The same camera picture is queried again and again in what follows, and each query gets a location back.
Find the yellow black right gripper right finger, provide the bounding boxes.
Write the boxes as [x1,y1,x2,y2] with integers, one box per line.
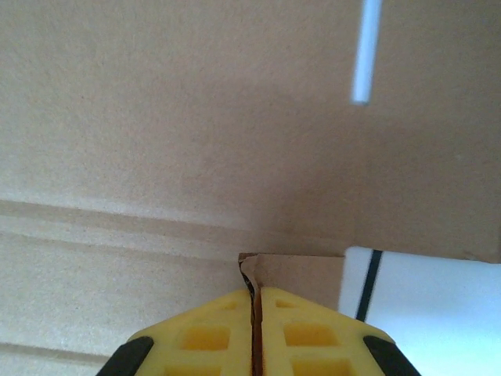
[260,287,422,376]

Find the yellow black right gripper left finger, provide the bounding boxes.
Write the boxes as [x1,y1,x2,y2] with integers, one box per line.
[96,288,255,376]

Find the brown cardboard box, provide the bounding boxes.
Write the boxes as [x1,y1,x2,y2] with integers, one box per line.
[0,0,501,376]

